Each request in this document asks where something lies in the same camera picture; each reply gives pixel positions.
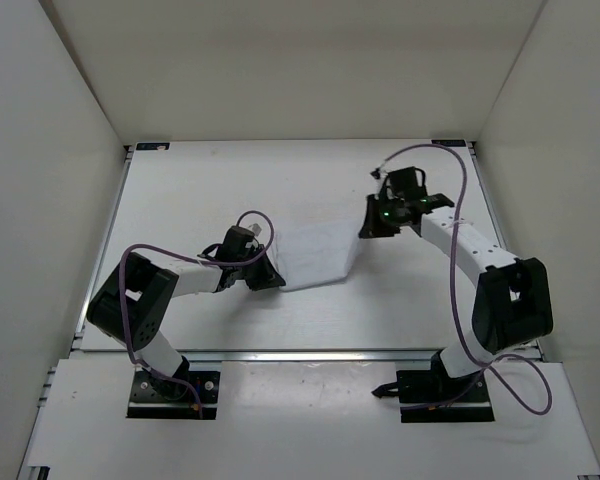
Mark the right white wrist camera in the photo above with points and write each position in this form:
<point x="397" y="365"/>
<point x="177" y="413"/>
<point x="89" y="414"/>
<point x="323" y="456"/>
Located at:
<point x="383" y="184"/>

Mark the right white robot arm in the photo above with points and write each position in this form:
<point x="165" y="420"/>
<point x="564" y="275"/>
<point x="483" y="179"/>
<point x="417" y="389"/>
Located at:
<point x="512" y="302"/>

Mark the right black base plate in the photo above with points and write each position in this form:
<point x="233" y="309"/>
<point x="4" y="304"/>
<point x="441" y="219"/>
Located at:
<point x="432" y="397"/>

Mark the right blue corner label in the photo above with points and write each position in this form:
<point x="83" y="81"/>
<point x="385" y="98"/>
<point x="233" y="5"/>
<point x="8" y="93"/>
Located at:
<point x="450" y="143"/>

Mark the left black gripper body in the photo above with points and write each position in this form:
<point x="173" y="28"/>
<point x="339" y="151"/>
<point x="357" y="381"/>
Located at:
<point x="253" y="252"/>

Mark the white skirt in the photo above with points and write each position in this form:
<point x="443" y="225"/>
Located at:
<point x="315" y="255"/>

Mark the blue corner label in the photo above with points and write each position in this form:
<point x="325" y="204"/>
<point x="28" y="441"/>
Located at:
<point x="152" y="146"/>
<point x="450" y="143"/>

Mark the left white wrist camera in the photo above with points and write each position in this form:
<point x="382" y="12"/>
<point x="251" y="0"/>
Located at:
<point x="255" y="229"/>

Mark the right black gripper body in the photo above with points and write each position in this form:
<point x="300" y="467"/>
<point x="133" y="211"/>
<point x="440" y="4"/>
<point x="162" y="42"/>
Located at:
<point x="388" y="215"/>

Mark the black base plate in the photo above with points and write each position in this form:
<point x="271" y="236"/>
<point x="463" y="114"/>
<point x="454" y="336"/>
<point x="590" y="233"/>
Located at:
<point x="155" y="399"/>
<point x="432" y="397"/>

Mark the left blue corner label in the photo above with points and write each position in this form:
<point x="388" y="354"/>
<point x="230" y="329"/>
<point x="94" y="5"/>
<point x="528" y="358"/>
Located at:
<point x="152" y="146"/>

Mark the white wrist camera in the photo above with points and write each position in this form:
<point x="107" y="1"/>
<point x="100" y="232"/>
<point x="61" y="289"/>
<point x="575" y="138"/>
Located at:
<point x="255" y="229"/>
<point x="383" y="184"/>

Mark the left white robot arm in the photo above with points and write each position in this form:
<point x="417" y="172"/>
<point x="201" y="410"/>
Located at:
<point x="131" y="304"/>

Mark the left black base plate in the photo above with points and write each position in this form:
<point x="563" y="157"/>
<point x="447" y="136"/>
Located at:
<point x="155" y="399"/>

